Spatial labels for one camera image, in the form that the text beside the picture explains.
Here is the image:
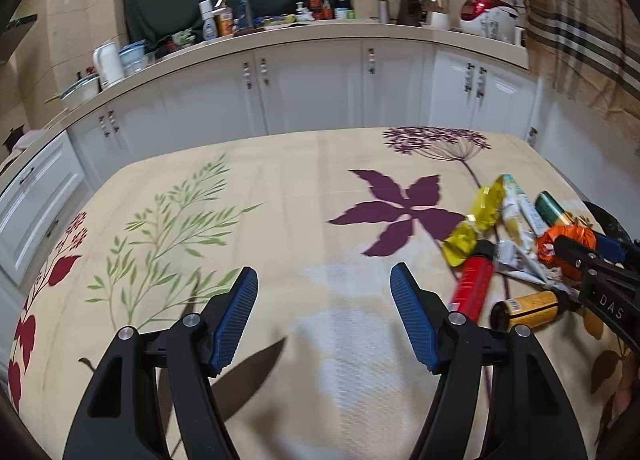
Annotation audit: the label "orange plastic bag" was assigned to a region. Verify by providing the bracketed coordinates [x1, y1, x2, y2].
[537, 225, 597, 281]

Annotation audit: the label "yellow black cylindrical can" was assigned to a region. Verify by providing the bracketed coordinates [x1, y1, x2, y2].
[489, 289, 580, 331]

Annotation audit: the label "red cylindrical can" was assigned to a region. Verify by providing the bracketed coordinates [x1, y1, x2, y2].
[449, 239, 496, 324]

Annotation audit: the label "black trash bin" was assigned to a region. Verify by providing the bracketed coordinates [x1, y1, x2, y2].
[585, 201, 632, 243]

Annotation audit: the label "white kitchen cabinets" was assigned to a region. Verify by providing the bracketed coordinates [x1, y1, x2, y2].
[0, 37, 539, 286]

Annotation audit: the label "white teal tube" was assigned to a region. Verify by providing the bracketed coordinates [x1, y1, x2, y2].
[501, 173, 549, 257]

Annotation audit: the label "silver crumpled foil wrapper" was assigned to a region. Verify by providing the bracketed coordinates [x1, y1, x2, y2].
[494, 240, 579, 301]

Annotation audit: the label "yellow foil snack wrapper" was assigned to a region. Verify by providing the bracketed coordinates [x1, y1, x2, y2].
[442, 176, 504, 267]

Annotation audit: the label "floral beige tablecloth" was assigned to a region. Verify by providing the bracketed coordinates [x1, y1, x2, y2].
[6, 125, 634, 460]

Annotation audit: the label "plaid beige curtain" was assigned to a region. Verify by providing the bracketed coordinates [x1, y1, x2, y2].
[525, 0, 639, 146]

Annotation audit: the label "red white rice cooker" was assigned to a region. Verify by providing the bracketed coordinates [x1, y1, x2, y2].
[459, 0, 520, 44]

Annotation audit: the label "black coffee machine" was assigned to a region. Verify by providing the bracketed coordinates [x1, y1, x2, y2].
[397, 0, 423, 27]

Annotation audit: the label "steel thermos bottle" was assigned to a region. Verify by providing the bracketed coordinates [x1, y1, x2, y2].
[378, 0, 390, 24]

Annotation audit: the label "white pot with lid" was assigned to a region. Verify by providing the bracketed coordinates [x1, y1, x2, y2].
[60, 74, 101, 110]

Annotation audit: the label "dark sauce bottle red cap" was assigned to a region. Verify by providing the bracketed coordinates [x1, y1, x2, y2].
[308, 0, 322, 20]

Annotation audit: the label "white electric kettle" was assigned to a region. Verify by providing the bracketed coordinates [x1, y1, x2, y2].
[92, 41, 125, 89]

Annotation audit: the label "clear plastic container stack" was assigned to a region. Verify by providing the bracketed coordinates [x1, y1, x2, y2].
[119, 40, 146, 77]

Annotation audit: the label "chrome sink faucet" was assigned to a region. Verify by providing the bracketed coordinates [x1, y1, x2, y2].
[216, 0, 254, 30]

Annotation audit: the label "white spray bottle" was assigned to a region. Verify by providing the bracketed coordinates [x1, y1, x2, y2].
[198, 0, 218, 41]

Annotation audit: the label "orange soap bottle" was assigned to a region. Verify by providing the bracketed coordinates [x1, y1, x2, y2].
[216, 6, 234, 37]

